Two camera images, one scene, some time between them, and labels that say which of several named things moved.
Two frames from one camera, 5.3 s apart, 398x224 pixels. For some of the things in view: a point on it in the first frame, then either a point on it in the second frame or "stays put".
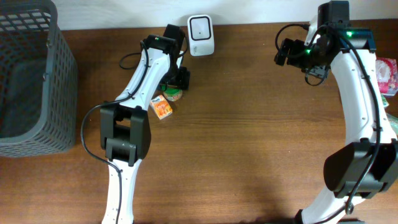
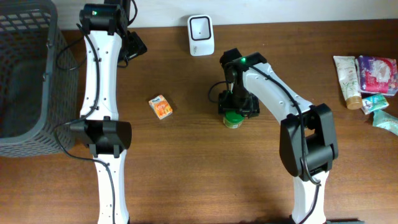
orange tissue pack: [161, 107] stays put
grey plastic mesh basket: [38, 81] stays put
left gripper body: [181, 78] -> [132, 45]
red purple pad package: [387, 75] stays put
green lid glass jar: [173, 94] -> [233, 119]
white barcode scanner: [201, 35] stays put
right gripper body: [301, 58] -> [242, 101]
